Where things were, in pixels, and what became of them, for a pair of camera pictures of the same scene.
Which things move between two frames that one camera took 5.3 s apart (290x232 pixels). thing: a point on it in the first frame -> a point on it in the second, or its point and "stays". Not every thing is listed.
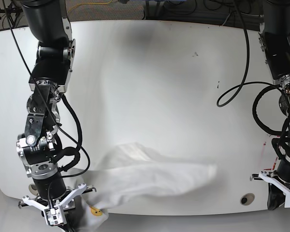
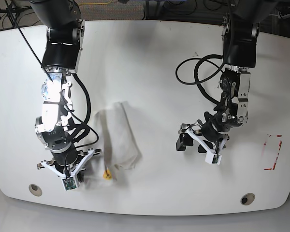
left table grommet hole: (33, 189) stays
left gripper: (50, 194) -> (68, 161)
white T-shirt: (130, 172) -> (121, 147)
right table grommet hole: (247, 199) stays
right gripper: (288, 188) -> (211, 139)
